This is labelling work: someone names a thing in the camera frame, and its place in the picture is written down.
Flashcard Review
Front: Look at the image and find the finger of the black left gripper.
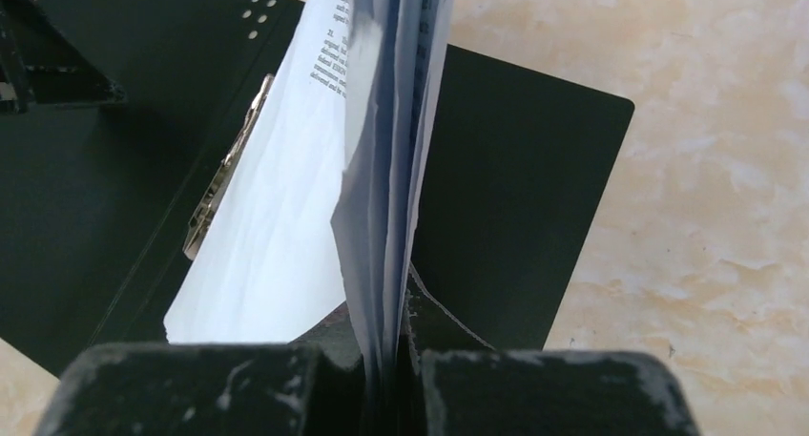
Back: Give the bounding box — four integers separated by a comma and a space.
1, 0, 126, 114

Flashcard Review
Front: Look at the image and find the white printed paper stack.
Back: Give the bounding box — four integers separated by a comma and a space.
164, 0, 453, 383

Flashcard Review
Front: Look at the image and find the teal folder black inside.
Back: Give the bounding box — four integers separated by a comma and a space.
1, 0, 633, 375

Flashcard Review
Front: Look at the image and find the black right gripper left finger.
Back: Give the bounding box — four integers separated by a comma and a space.
35, 306, 363, 435

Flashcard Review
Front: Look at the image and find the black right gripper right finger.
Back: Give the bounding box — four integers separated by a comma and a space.
399, 269, 699, 435

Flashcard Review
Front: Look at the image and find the metal folder clip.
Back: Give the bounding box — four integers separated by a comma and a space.
182, 73, 275, 260

